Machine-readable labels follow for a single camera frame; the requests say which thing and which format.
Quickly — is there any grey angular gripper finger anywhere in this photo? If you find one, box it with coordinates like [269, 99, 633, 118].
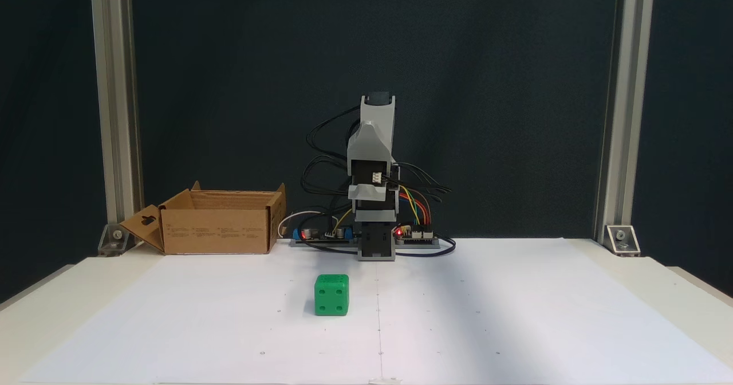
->
[346, 120, 394, 163]

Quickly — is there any green die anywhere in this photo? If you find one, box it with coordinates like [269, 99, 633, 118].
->
[314, 274, 350, 317]

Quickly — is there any circuit board with white connectors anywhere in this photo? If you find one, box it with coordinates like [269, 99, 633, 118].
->
[395, 223, 437, 243]

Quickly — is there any blue circuit board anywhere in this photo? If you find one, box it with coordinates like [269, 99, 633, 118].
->
[292, 225, 358, 242]

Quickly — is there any brown cardboard box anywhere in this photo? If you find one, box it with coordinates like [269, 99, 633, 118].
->
[119, 182, 287, 255]

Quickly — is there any coloured jumper wire bundle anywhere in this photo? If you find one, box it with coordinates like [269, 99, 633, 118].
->
[399, 186, 432, 230]

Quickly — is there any white cable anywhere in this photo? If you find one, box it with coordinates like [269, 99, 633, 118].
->
[278, 210, 322, 238]

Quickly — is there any thin black cable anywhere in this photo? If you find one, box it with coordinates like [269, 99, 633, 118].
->
[304, 241, 361, 254]

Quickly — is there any black power cable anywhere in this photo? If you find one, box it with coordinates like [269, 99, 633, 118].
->
[395, 236, 457, 258]

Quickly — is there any aluminium frame post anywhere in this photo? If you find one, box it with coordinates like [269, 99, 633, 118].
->
[89, 0, 145, 242]
[593, 0, 657, 243]

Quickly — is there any metal corner bracket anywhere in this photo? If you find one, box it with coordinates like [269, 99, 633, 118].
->
[606, 225, 641, 257]
[97, 223, 138, 257]

